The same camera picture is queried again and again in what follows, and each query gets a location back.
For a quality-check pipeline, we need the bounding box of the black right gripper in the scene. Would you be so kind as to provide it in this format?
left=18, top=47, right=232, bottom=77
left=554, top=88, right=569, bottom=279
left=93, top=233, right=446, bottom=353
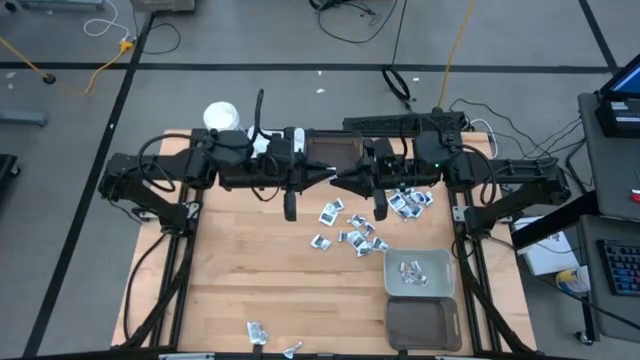
left=329, top=139, right=417, bottom=223

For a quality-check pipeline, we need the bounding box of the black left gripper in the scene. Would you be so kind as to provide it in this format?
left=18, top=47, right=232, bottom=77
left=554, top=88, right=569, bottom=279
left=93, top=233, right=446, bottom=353
left=249, top=127, right=337, bottom=223

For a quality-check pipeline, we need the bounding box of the grey translucent plastic bin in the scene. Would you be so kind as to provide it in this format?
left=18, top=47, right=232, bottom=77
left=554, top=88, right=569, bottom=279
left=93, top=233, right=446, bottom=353
left=303, top=128, right=364, bottom=174

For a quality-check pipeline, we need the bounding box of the white plastic bin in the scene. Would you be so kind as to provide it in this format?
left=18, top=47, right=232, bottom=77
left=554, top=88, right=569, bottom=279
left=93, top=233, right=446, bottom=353
left=246, top=125, right=306, bottom=157

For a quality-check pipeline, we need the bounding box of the disinfecting wipes canister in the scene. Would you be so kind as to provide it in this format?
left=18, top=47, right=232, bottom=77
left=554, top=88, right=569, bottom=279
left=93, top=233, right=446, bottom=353
left=202, top=101, right=242, bottom=132

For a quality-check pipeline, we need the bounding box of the black diagonal bar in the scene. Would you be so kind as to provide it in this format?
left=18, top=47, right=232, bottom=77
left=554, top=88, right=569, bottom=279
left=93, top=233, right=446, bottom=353
left=509, top=189, right=601, bottom=251

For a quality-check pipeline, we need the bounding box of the white box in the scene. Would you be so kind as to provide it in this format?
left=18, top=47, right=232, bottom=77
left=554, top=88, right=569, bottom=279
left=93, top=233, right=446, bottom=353
left=510, top=216, right=581, bottom=277

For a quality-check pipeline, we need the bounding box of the lying wipes canister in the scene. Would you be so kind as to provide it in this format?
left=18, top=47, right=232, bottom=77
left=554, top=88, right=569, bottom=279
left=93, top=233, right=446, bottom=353
left=554, top=264, right=592, bottom=296

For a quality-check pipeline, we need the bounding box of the grey cart top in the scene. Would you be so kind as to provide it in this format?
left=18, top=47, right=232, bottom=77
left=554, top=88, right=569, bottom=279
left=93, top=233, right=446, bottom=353
left=577, top=91, right=640, bottom=222

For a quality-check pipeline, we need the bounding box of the black device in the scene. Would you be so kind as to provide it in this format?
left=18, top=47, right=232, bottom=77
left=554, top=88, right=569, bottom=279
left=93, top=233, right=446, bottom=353
left=594, top=97, right=640, bottom=140

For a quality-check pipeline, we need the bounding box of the black keyboard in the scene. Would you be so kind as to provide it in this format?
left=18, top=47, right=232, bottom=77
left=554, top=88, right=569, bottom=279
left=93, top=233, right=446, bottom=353
left=596, top=238, right=640, bottom=297

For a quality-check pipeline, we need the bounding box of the grey desk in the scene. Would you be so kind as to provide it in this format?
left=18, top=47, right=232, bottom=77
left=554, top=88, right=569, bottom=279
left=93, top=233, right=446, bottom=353
left=574, top=214, right=640, bottom=345

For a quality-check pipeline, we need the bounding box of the laptop screen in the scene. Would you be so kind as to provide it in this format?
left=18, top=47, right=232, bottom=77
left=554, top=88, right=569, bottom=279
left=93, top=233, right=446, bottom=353
left=598, top=53, right=640, bottom=101

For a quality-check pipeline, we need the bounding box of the grey floor bar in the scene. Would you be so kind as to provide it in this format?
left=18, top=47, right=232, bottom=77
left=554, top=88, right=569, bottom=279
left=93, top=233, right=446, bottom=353
left=0, top=108, right=50, bottom=128

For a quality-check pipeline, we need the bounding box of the black floor object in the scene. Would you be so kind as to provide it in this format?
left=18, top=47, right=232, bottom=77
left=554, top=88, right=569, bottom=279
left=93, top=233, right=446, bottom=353
left=0, top=153, right=22, bottom=180

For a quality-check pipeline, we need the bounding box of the grey floor object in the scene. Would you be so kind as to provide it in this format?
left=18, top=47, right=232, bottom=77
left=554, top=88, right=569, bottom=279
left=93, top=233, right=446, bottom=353
left=17, top=0, right=107, bottom=13

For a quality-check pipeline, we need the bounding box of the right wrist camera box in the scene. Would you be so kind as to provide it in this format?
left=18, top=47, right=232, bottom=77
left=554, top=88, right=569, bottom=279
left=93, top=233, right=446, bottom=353
left=372, top=138, right=400, bottom=165

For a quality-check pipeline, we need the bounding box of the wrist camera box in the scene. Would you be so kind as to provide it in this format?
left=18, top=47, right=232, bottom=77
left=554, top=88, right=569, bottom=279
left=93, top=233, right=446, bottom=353
left=267, top=137, right=295, bottom=165
left=372, top=138, right=400, bottom=165

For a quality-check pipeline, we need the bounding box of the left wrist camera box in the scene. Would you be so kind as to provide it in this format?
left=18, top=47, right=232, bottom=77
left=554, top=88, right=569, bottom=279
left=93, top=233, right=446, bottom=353
left=267, top=137, right=295, bottom=165

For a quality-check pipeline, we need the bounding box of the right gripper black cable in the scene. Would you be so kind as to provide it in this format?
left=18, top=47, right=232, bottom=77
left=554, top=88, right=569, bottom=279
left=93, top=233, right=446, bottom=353
left=398, top=117, right=437, bottom=162

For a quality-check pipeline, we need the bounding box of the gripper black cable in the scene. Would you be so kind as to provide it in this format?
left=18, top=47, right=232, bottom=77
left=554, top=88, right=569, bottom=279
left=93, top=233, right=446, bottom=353
left=248, top=88, right=282, bottom=204
left=398, top=117, right=437, bottom=162

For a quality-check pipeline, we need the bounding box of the black metal rig frame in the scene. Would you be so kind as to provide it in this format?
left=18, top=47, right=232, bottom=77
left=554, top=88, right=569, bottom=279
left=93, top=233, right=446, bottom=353
left=112, top=112, right=539, bottom=360

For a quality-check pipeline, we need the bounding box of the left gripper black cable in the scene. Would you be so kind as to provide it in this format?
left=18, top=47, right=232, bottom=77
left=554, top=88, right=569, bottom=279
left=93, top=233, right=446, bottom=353
left=248, top=88, right=282, bottom=204

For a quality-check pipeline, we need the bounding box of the coiled black cable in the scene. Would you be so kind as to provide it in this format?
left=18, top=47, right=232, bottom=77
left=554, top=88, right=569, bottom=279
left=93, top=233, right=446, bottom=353
left=381, top=64, right=415, bottom=112

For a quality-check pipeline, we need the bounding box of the light grey handled bin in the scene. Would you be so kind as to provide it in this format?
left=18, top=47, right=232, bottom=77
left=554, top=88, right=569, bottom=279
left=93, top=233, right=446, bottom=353
left=383, top=247, right=457, bottom=299

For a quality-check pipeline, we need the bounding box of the black floor cable tangle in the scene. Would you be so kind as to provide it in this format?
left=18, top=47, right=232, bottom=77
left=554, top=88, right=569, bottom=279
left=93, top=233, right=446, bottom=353
left=308, top=0, right=401, bottom=45

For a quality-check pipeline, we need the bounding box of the dark grey handled bin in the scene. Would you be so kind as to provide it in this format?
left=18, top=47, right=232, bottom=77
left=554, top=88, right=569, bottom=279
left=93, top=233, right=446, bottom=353
left=385, top=295, right=463, bottom=353

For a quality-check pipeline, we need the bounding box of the straight black floor cable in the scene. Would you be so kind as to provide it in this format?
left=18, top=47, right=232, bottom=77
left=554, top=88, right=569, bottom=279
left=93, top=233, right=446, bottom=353
left=391, top=0, right=409, bottom=69

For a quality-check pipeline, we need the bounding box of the thick yellow power cable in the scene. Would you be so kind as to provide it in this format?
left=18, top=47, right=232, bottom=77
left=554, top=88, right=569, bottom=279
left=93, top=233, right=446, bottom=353
left=437, top=0, right=476, bottom=110

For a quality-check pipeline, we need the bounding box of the black floor cable bundle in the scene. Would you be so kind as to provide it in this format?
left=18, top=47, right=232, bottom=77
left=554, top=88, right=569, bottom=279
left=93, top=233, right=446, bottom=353
left=448, top=97, right=587, bottom=169

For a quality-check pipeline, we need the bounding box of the black floor cable loop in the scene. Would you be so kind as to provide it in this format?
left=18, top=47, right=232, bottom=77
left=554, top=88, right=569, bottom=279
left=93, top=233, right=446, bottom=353
left=133, top=9, right=182, bottom=56

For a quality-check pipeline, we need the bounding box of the left arm base cable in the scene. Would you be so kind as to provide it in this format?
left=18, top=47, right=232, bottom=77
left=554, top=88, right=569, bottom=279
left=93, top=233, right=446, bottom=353
left=122, top=231, right=170, bottom=342

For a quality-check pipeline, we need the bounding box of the yellow floor cable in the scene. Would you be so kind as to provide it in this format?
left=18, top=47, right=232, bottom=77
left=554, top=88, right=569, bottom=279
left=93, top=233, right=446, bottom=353
left=0, top=35, right=136, bottom=96

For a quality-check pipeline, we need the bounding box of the white floor cable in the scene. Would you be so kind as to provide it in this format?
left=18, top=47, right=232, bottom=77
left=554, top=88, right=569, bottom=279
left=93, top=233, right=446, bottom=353
left=83, top=0, right=132, bottom=42

